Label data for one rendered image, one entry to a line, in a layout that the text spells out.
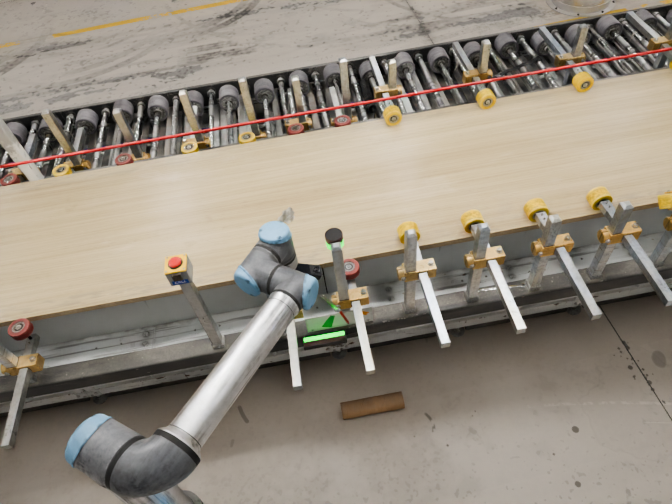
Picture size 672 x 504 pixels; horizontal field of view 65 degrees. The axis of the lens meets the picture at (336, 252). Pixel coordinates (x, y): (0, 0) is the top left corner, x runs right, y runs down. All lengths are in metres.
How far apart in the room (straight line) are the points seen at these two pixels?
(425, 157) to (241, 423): 1.55
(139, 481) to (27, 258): 1.50
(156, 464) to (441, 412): 1.74
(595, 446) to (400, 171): 1.51
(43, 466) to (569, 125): 2.95
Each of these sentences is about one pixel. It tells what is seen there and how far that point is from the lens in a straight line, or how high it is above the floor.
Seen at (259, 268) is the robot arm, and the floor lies 1.37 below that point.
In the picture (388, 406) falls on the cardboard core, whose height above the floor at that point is 0.07.
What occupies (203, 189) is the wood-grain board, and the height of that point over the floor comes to 0.90.
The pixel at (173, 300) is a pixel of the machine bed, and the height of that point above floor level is 0.77.
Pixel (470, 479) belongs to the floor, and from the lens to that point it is 2.59.
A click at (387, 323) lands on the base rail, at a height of 0.69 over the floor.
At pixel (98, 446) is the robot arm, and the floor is 1.45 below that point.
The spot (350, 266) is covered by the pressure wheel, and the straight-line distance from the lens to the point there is 1.98.
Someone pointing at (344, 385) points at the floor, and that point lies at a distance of 2.73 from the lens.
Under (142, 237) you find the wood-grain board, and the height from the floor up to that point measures 0.90.
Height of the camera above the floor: 2.48
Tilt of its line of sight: 51 degrees down
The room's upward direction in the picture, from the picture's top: 9 degrees counter-clockwise
